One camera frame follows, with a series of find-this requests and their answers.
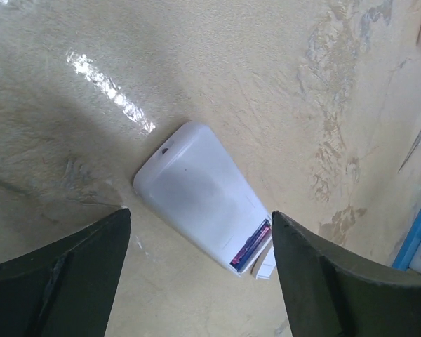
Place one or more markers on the white remote control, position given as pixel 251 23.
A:
pixel 192 182

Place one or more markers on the white battery cover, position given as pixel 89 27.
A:
pixel 265 264

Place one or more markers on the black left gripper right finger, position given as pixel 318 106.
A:
pixel 330 291

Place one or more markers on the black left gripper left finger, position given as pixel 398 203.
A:
pixel 66 288

